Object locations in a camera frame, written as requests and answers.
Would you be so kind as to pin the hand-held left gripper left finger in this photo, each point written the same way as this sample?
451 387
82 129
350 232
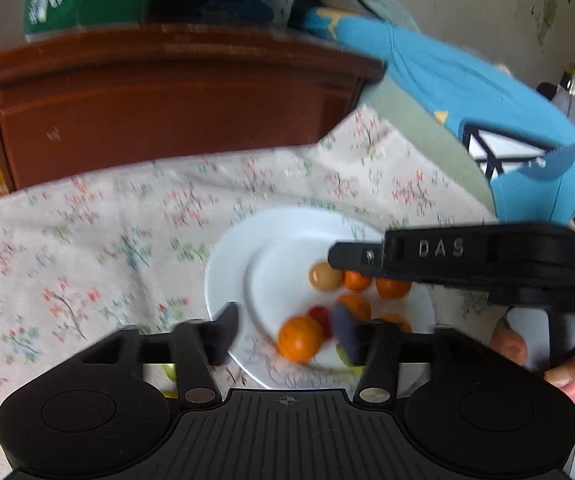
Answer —
225 332

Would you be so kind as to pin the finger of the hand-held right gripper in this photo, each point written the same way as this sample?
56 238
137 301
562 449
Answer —
355 256

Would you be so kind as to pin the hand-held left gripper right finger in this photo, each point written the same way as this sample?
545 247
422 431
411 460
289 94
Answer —
346 335

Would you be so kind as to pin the green jujube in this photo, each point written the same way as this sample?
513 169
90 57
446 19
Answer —
343 356
169 371

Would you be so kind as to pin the orange tomato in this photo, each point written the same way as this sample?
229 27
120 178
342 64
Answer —
358 281
355 306
393 289

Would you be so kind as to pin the red cherry tomato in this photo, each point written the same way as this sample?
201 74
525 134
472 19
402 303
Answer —
319 317

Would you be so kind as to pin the yellowish tomato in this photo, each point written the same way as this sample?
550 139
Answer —
325 276

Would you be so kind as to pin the large yellowish orange mandarin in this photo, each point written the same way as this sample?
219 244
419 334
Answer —
395 322

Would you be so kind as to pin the white plate with grey flowers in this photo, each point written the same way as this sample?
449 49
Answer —
277 245

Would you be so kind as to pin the person's right hand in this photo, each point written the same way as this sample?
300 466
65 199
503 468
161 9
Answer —
510 345

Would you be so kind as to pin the grey-green pillow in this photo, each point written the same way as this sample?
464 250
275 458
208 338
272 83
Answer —
417 130

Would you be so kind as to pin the floral tablecloth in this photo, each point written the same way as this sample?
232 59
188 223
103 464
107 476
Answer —
92 220

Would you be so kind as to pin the brown wooden nightstand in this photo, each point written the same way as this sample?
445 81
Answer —
167 105

